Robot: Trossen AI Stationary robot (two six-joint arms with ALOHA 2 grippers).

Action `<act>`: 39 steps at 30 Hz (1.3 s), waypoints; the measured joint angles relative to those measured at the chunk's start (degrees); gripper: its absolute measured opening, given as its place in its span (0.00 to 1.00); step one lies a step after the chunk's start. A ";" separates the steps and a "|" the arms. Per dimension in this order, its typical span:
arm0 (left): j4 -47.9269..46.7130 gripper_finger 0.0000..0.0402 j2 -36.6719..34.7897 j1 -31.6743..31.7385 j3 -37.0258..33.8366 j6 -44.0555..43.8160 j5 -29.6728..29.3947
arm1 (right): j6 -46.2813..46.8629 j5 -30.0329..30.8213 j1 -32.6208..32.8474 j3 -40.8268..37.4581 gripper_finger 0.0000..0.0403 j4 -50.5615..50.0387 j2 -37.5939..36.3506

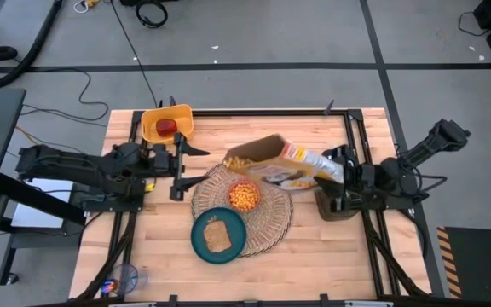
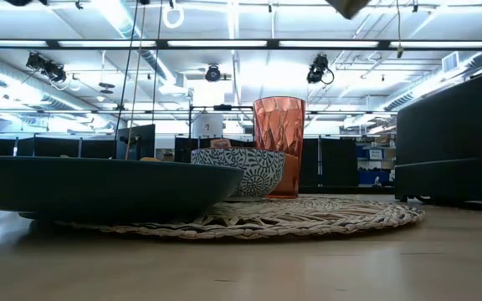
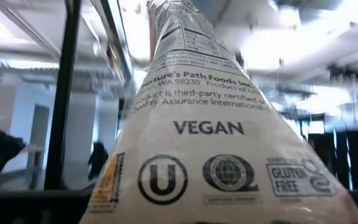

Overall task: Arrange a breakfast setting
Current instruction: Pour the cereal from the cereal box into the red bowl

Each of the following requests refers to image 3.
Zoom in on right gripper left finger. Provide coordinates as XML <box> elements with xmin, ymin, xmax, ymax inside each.
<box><xmin>0</xmin><ymin>185</ymin><xmax>94</xmax><ymax>224</ymax></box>

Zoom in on Panda Puffs cereal box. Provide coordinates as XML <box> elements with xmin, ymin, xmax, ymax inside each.
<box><xmin>78</xmin><ymin>0</ymin><xmax>358</xmax><ymax>224</ymax></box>

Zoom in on black partition curtains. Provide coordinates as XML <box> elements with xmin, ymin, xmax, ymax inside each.
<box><xmin>306</xmin><ymin>130</ymin><xmax>358</xmax><ymax>190</ymax></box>

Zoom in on black office chair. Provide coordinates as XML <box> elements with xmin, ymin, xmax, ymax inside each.
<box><xmin>87</xmin><ymin>141</ymin><xmax>109</xmax><ymax>181</ymax></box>

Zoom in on black rig frame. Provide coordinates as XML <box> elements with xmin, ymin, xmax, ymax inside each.
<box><xmin>44</xmin><ymin>0</ymin><xmax>83</xmax><ymax>190</ymax></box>

